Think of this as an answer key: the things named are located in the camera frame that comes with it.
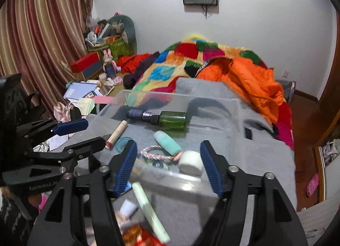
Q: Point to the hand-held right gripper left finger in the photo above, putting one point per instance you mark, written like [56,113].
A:
[124,166]

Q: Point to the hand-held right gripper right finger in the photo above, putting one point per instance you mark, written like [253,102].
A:
[211,167]

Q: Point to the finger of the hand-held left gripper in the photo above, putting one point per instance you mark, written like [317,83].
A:
[85,146]
[70,126]

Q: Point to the white bandage roll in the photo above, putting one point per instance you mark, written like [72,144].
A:
[190,165]

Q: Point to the teal round lid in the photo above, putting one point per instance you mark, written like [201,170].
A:
[122,143]

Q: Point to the clear plastic storage bin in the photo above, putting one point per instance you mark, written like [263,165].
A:
[186,182]

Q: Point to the beige stick with red cap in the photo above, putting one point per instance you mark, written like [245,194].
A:
[117,134]

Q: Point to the mint green bottle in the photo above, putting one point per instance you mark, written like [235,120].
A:
[167,141]

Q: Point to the purple cosmetic bottle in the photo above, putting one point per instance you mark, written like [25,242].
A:
[136,114]

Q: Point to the green glass bottle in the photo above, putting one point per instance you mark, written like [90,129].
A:
[172,119]

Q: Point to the black pouch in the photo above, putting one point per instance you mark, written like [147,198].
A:
[75,114]

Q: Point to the pink cloth bag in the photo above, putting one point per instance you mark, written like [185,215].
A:
[62,111]

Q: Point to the pale green notebook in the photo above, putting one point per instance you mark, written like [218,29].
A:
[86,106]

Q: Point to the blue notebook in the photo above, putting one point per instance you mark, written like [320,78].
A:
[78,90]

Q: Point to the pink paper strip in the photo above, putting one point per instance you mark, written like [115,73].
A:
[103,99]

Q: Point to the light green tube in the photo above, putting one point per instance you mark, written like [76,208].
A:
[150,212]

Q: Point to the white cup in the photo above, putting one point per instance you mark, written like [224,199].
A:
[102,77]

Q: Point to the dark grey box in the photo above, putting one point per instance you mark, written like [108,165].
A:
[93,71]

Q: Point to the red box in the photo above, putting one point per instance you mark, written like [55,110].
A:
[85,64]

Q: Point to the black mesh office chair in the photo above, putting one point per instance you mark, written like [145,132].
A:
[10,102]

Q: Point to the red foil packet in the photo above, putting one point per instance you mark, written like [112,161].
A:
[140,239]

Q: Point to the dark purple garment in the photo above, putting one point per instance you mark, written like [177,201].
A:
[132,78]

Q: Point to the pink bunny toy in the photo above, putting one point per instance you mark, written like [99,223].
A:
[107,56]

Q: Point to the red-orange jacket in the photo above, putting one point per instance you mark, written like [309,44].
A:
[132,61]

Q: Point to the green box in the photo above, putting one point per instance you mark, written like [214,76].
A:
[119,48]

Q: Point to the orange jacket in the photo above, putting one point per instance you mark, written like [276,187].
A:
[252,81]

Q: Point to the pink clog shoe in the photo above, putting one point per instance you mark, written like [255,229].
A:
[313,184]

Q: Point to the striped curtain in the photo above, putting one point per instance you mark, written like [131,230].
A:
[39,22]

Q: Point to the grey storage crate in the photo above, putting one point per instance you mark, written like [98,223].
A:
[288,89]

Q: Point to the colourful patchwork blanket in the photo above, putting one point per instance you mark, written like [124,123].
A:
[170,57]

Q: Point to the white sandals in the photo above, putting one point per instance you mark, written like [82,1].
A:
[329,153]

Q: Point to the white cabinet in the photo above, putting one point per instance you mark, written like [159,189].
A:
[318,222]

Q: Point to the wooden door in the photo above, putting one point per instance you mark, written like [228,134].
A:
[332,102]

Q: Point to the wall socket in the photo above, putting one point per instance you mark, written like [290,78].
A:
[286,73]

